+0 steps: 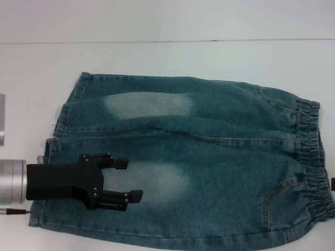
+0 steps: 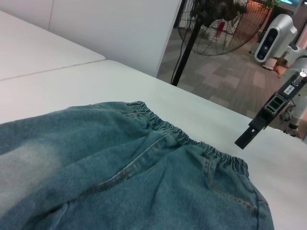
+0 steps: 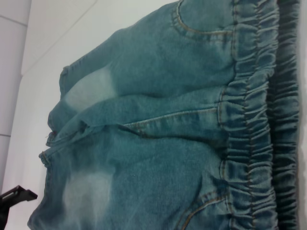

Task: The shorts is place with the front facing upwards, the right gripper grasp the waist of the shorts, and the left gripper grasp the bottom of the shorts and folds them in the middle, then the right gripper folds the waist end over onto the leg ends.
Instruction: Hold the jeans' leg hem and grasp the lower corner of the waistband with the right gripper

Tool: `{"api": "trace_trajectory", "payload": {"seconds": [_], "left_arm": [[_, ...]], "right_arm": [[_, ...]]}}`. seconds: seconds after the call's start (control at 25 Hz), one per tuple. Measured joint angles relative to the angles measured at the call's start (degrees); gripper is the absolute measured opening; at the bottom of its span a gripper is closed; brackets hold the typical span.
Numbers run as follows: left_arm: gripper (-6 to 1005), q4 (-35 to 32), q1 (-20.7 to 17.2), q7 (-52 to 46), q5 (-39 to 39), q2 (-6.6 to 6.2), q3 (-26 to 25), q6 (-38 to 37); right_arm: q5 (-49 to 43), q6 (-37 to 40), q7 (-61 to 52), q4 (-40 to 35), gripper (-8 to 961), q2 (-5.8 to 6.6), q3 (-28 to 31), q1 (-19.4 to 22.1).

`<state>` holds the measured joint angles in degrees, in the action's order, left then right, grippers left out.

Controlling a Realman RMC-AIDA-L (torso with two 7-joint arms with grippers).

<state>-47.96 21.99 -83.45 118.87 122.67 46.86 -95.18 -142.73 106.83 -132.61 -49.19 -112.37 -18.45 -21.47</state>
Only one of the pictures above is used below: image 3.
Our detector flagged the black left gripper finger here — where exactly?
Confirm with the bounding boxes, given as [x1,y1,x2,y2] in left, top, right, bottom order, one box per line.
[0,184,38,218]

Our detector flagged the blue denim shorts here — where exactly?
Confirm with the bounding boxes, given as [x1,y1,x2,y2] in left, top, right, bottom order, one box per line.
[28,0,300,230]

